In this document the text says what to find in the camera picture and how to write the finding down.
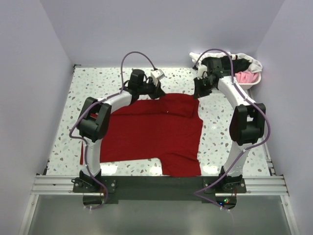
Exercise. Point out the white laundry basket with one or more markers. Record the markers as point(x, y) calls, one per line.
point(248, 86)

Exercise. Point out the black garment in basket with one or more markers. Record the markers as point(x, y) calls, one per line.
point(240, 64)

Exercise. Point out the red t shirt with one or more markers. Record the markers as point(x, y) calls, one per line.
point(168, 128)

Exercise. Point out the pink garment in basket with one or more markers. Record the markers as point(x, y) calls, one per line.
point(245, 77)

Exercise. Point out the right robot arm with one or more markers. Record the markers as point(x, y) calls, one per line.
point(247, 125)

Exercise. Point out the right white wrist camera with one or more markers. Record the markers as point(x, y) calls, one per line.
point(202, 71)

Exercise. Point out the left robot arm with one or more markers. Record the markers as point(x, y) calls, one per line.
point(95, 117)

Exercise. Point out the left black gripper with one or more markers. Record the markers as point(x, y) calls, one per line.
point(157, 91)

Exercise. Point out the aluminium frame rail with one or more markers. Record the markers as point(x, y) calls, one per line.
point(255, 185)

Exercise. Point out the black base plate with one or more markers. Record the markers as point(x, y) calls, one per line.
point(113, 189)

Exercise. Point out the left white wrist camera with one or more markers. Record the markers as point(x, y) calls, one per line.
point(157, 74)

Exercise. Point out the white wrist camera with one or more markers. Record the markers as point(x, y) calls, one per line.
point(202, 71)
point(157, 74)

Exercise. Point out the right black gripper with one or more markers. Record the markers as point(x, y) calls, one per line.
point(198, 93)

